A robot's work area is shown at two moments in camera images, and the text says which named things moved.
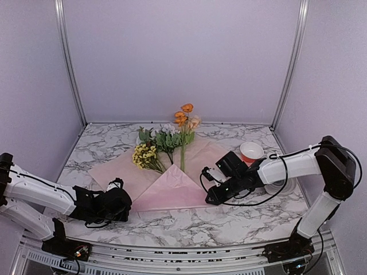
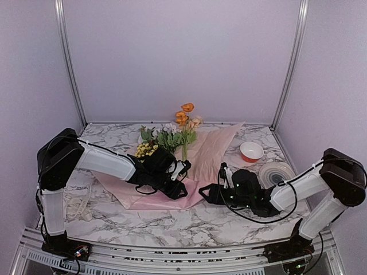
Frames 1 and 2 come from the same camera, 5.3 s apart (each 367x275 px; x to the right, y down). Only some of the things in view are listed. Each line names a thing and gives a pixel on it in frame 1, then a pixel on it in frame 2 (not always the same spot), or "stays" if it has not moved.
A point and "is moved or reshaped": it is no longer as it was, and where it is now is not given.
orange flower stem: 180,119 stays
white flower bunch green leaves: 166,138 stays
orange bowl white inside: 250,151 stays
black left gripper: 123,216 -> 172,192
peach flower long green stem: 194,123 stays
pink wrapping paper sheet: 151,189 is moved or reshaped
